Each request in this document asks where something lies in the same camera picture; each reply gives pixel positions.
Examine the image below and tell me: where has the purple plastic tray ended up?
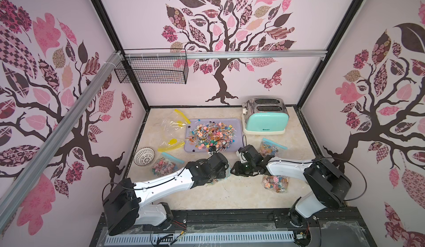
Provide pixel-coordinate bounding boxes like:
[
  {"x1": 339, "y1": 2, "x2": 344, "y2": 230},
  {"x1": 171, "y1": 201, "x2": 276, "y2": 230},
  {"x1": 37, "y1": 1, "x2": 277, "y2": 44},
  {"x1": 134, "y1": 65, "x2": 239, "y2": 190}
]
[{"x1": 184, "y1": 118, "x2": 243, "y2": 152}]

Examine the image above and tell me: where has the blue-zip candy bag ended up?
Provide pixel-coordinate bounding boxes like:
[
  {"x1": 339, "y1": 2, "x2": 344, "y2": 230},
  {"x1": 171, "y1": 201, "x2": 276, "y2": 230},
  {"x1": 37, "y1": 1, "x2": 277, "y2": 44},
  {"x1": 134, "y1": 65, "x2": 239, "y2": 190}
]
[
  {"x1": 152, "y1": 152, "x2": 185, "y2": 178},
  {"x1": 262, "y1": 176, "x2": 290, "y2": 193},
  {"x1": 206, "y1": 176, "x2": 229, "y2": 186},
  {"x1": 259, "y1": 138, "x2": 288, "y2": 157}
]

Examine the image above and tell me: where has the yellow-zip candy bag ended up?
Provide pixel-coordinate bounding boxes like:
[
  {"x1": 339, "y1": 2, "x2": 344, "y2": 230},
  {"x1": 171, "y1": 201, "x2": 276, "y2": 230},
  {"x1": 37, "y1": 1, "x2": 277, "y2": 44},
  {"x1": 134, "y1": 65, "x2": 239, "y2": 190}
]
[
  {"x1": 157, "y1": 138, "x2": 185, "y2": 152},
  {"x1": 161, "y1": 109, "x2": 191, "y2": 134}
]

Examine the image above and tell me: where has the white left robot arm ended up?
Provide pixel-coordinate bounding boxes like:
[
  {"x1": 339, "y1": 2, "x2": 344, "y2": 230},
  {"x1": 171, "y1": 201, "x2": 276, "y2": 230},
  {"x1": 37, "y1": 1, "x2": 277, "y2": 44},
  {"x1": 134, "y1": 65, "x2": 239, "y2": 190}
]
[{"x1": 102, "y1": 153, "x2": 229, "y2": 236}]

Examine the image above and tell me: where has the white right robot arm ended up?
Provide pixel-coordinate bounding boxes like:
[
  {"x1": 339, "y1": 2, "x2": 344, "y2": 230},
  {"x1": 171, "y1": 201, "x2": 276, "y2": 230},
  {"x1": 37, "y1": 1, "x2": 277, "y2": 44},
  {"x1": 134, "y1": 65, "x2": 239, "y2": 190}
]
[{"x1": 231, "y1": 145, "x2": 352, "y2": 227}]

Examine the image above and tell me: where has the loose candy pile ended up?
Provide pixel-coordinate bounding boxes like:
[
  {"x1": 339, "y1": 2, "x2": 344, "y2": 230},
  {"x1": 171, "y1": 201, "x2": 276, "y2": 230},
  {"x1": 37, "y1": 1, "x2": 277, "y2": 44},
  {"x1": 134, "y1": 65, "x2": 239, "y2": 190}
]
[{"x1": 185, "y1": 122, "x2": 237, "y2": 151}]

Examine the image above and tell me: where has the mint green toaster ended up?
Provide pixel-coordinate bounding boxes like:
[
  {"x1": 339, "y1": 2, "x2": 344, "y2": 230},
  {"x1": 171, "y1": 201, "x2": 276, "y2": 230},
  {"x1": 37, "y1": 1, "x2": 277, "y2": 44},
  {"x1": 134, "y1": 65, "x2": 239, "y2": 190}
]
[{"x1": 242, "y1": 97, "x2": 290, "y2": 135}]

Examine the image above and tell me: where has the white round strainer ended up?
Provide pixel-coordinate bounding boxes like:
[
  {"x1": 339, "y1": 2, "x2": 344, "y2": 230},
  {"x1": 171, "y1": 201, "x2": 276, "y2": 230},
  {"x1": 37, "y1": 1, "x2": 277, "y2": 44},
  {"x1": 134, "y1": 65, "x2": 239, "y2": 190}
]
[{"x1": 133, "y1": 147, "x2": 155, "y2": 166}]

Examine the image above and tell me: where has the white slotted cable duct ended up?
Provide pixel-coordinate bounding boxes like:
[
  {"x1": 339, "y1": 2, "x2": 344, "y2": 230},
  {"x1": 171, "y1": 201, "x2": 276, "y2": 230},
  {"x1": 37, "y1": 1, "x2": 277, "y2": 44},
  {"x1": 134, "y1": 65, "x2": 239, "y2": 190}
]
[{"x1": 104, "y1": 231, "x2": 295, "y2": 247}]

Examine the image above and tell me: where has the aluminium rail back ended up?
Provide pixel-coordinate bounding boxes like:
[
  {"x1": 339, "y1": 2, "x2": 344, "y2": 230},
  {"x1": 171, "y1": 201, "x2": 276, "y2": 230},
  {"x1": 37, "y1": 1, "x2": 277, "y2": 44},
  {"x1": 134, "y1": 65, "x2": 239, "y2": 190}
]
[{"x1": 125, "y1": 50, "x2": 328, "y2": 59}]

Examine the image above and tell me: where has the aluminium rail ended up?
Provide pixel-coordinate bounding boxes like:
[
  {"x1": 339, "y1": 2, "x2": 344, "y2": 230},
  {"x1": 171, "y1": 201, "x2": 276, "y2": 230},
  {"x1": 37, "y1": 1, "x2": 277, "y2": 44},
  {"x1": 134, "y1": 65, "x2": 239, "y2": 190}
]
[
  {"x1": 1, "y1": 51, "x2": 122, "y2": 230},
  {"x1": 125, "y1": 50, "x2": 328, "y2": 59}
]

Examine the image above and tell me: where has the black wire basket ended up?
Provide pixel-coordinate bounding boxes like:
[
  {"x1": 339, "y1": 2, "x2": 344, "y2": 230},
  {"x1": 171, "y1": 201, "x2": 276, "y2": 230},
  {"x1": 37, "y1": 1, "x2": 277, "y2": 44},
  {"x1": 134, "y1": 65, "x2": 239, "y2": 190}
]
[{"x1": 115, "y1": 48, "x2": 189, "y2": 84}]

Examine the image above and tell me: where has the aluminium rail left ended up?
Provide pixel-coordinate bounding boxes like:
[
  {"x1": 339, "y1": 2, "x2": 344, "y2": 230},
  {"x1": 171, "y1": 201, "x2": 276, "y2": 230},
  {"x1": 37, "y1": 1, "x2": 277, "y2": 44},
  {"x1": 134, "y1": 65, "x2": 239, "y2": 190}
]
[{"x1": 1, "y1": 51, "x2": 122, "y2": 230}]

